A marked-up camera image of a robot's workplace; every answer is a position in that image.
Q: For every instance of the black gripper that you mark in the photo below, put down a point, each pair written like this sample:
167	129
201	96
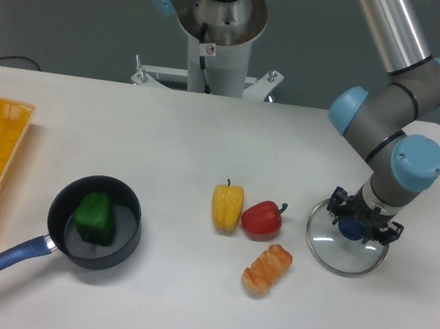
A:
359	217

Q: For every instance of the glass pot lid blue knob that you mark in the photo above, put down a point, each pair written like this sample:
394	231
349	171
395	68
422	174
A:
338	244

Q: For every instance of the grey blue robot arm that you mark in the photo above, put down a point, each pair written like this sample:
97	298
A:
374	123

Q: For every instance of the red bell pepper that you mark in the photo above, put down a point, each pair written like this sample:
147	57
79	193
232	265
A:
263	218

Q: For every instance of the orange shrimp sushi toy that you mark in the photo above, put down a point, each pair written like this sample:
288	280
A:
266	270

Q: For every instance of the yellow bell pepper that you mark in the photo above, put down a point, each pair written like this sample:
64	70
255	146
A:
227	203

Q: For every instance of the green bell pepper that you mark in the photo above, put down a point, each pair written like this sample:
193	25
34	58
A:
94	219

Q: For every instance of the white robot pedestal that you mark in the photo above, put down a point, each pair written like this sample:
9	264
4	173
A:
220	38

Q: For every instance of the black saucepan blue handle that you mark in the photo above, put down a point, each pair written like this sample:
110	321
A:
62	235

